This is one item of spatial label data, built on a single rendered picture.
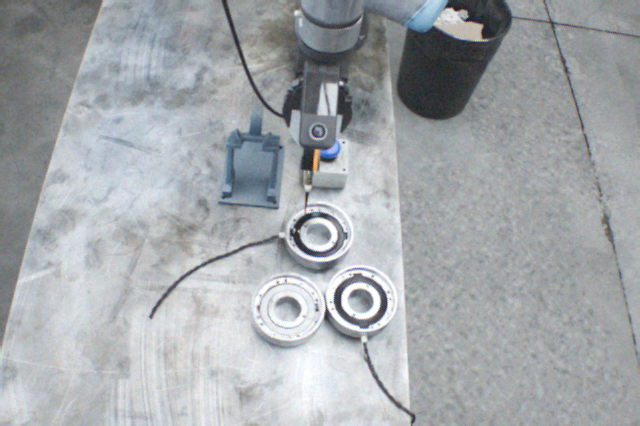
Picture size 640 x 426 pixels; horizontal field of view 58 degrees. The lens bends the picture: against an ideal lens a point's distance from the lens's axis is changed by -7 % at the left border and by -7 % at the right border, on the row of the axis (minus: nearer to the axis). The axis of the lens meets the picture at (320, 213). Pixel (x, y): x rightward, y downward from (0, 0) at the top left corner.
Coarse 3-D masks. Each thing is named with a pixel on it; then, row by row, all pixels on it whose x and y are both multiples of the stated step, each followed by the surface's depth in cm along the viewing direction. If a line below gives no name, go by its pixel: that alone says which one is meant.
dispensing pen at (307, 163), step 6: (306, 150) 90; (312, 150) 90; (306, 156) 90; (312, 156) 90; (306, 162) 91; (312, 162) 90; (306, 168) 91; (312, 168) 91; (306, 174) 93; (312, 174) 93; (306, 180) 93; (306, 186) 94; (306, 192) 94; (306, 198) 95; (306, 204) 95
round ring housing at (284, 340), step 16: (288, 272) 90; (304, 288) 91; (256, 304) 88; (272, 304) 89; (304, 304) 89; (320, 304) 89; (256, 320) 86; (272, 320) 88; (304, 320) 89; (320, 320) 87; (272, 336) 85; (288, 336) 86; (304, 336) 86
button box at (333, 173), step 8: (344, 144) 103; (344, 152) 102; (320, 160) 101; (328, 160) 100; (336, 160) 101; (344, 160) 101; (320, 168) 100; (328, 168) 100; (336, 168) 100; (344, 168) 100; (304, 176) 101; (312, 176) 101; (320, 176) 101; (328, 176) 101; (336, 176) 101; (344, 176) 101; (304, 184) 103; (312, 184) 103; (320, 184) 103; (328, 184) 103; (336, 184) 103; (344, 184) 103
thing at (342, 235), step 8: (312, 216) 97; (320, 216) 97; (328, 216) 97; (296, 224) 96; (336, 224) 97; (344, 224) 97; (296, 232) 95; (344, 232) 96; (296, 240) 95; (336, 240) 95; (344, 240) 95; (304, 248) 94; (336, 248) 95; (344, 248) 95; (312, 256) 93; (320, 256) 94; (328, 256) 94
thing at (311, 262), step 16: (304, 208) 97; (320, 208) 98; (336, 208) 97; (288, 224) 95; (304, 224) 96; (320, 224) 97; (288, 240) 93; (304, 240) 95; (304, 256) 92; (336, 256) 93
